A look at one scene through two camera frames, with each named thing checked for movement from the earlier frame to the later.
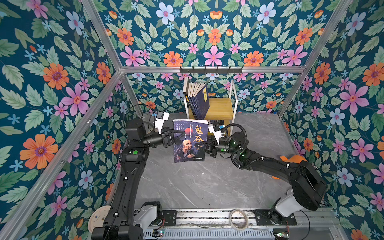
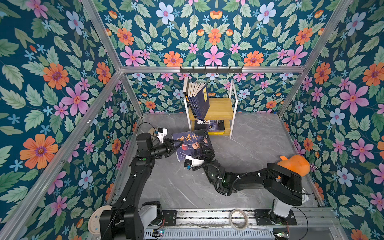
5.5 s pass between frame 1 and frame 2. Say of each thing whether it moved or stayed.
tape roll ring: stayed
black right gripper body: moved
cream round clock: stayed
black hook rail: stayed
